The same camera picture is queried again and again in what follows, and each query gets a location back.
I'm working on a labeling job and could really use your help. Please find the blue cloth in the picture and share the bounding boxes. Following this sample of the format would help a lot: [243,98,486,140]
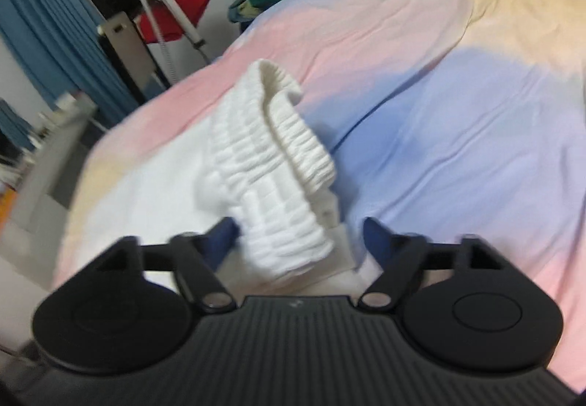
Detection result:
[228,0,257,22]

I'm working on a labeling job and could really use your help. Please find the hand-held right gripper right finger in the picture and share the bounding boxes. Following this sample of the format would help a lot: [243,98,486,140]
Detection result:
[357,216,504,310]

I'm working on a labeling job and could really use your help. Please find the blue curtain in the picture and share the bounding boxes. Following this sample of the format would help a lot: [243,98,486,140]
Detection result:
[0,0,138,127]

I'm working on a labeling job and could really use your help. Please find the white dressing table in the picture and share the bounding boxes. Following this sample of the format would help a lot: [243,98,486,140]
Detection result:
[0,92,99,233]

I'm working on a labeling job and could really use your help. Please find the pastel tie-dye bed blanket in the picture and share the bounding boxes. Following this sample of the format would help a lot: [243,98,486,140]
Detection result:
[52,0,586,393]

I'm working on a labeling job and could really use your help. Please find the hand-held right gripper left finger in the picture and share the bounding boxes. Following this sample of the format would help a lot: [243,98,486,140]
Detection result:
[94,217,239,313]

